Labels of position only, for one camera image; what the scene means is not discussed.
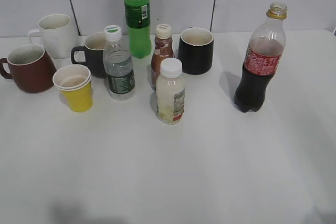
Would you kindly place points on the red-brown mug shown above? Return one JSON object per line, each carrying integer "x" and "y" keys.
{"x": 30, "y": 67}

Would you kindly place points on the dark grey mug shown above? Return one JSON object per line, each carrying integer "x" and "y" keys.
{"x": 93, "y": 47}

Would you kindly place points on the brown drink bottle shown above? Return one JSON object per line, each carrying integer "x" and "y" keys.
{"x": 162, "y": 50}

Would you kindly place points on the black mug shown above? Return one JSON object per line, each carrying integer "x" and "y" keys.
{"x": 196, "y": 50}

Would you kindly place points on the green soda bottle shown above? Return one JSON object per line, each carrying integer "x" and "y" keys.
{"x": 137, "y": 15}

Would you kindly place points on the white milky drink bottle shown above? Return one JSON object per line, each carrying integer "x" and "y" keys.
{"x": 170, "y": 91}

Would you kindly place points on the yellow paper cup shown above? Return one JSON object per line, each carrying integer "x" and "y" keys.
{"x": 74, "y": 83}

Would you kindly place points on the clear water bottle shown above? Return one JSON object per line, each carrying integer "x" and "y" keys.
{"x": 118, "y": 65}

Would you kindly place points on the white mug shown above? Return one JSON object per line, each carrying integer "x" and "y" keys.
{"x": 58, "y": 35}

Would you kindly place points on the cola bottle red label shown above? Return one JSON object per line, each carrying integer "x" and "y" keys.
{"x": 264, "y": 50}

